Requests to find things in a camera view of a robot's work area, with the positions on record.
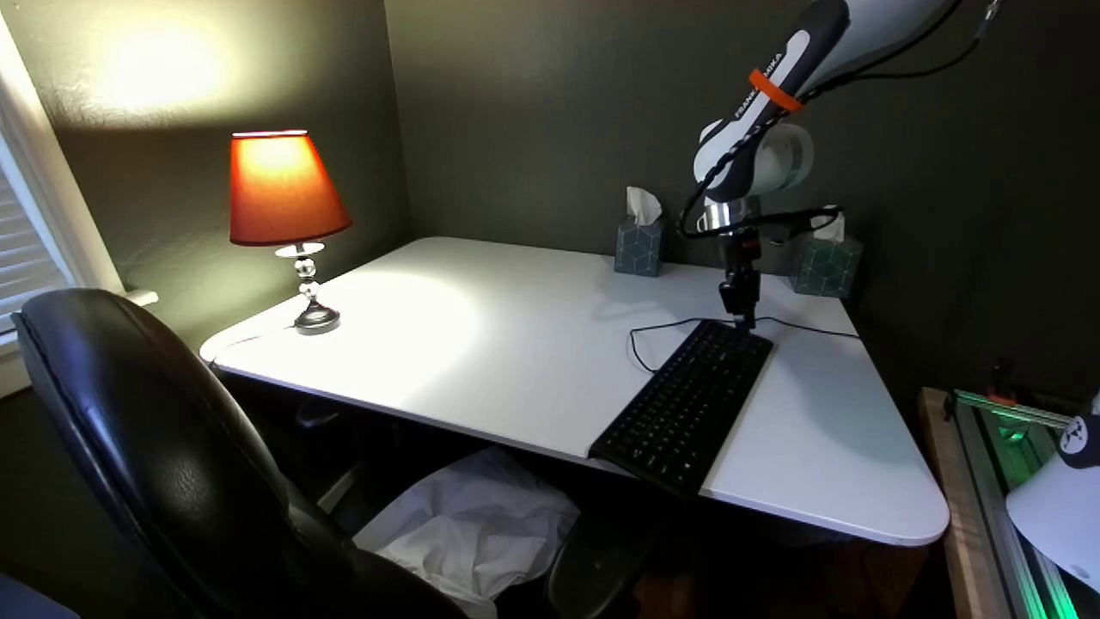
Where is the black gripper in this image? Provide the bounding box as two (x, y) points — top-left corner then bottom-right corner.
(715, 228), (768, 337)

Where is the black computer keyboard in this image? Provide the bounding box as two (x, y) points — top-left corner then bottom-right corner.
(585, 317), (778, 497)

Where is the orange shade table lamp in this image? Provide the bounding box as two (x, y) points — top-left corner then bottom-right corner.
(224, 128), (356, 340)

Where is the wooden board frame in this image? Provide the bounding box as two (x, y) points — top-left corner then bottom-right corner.
(916, 382), (1041, 619)

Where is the teal patterned tissue box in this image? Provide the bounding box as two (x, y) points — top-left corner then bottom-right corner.
(786, 234), (865, 301)
(611, 217), (666, 277)

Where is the white tissue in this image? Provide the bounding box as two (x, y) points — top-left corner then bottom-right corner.
(621, 182), (666, 231)
(807, 203), (854, 248)

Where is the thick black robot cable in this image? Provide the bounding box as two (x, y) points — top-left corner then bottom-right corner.
(682, 0), (1004, 240)

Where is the black office chair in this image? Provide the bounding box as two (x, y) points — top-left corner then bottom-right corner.
(11, 285), (660, 619)

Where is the white rounded cover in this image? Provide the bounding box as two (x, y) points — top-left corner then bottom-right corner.
(1004, 392), (1100, 596)

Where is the white window blind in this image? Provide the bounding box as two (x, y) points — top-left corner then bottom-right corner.
(0, 125), (78, 355)

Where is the thin black keyboard cable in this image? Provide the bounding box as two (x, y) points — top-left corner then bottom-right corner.
(627, 308), (863, 378)

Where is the metal rail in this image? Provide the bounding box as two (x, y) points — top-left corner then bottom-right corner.
(953, 385), (1080, 619)

